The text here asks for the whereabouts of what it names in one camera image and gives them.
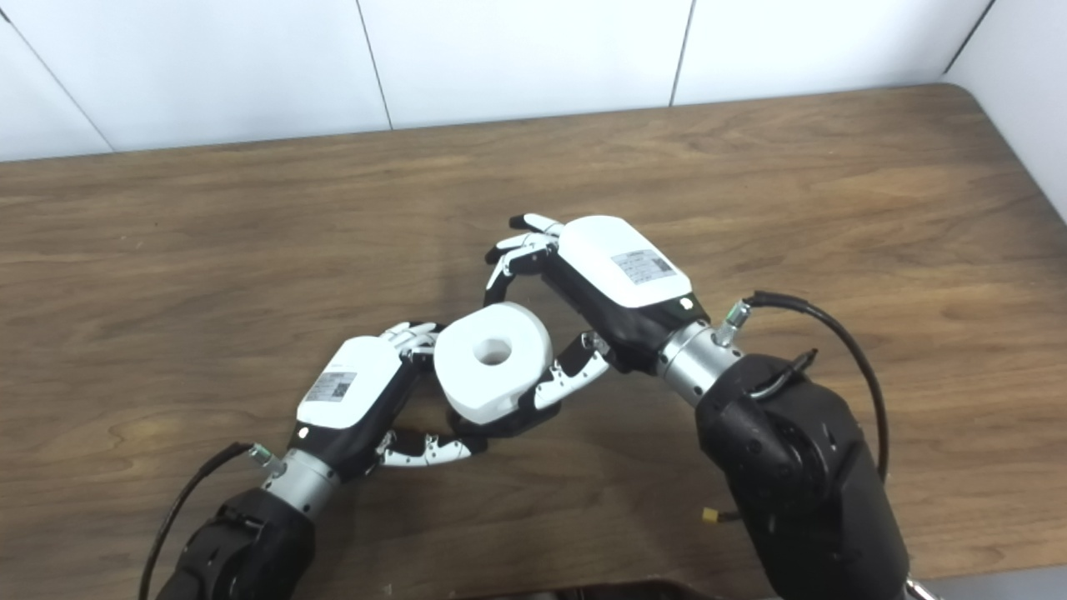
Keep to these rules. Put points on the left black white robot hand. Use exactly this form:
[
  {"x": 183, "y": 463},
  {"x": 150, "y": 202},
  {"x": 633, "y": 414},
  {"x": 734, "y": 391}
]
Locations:
[{"x": 350, "y": 383}]

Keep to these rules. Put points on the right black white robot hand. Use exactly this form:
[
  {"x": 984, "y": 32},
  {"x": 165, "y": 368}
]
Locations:
[{"x": 617, "y": 267}]

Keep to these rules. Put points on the white plastic block with holes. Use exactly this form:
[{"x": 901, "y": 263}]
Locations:
[{"x": 483, "y": 383}]

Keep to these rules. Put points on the black plastic holder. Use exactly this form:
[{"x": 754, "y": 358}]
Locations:
[{"x": 508, "y": 427}]

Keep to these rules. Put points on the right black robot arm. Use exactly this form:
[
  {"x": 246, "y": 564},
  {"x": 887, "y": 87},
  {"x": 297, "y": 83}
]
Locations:
[{"x": 800, "y": 475}]

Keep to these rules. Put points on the small yellow connector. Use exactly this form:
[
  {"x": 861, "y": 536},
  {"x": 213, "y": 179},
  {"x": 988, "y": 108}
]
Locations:
[{"x": 711, "y": 517}]

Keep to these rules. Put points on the black robot torso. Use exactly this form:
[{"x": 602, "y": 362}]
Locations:
[{"x": 583, "y": 592}]

